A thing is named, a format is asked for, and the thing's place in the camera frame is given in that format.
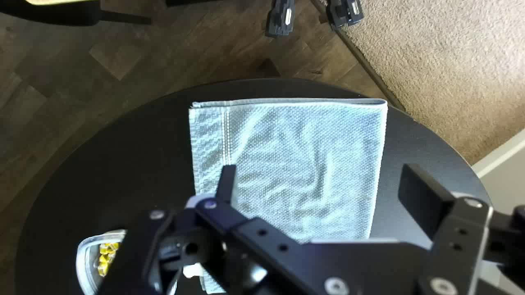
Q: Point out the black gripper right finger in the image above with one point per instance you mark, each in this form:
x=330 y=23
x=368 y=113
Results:
x=460 y=239

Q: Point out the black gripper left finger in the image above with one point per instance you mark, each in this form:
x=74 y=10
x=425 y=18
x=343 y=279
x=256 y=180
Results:
x=256 y=234

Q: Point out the clear plastic candy bowl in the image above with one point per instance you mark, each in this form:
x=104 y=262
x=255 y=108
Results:
x=88 y=262

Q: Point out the light blue folded towel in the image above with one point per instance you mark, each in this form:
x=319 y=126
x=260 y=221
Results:
x=301 y=152

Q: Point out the beige carpet rug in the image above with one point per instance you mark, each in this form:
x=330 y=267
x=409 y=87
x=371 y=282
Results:
x=453 y=59

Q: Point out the black stand foot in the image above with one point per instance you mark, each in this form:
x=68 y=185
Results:
x=281 y=16
x=345 y=10

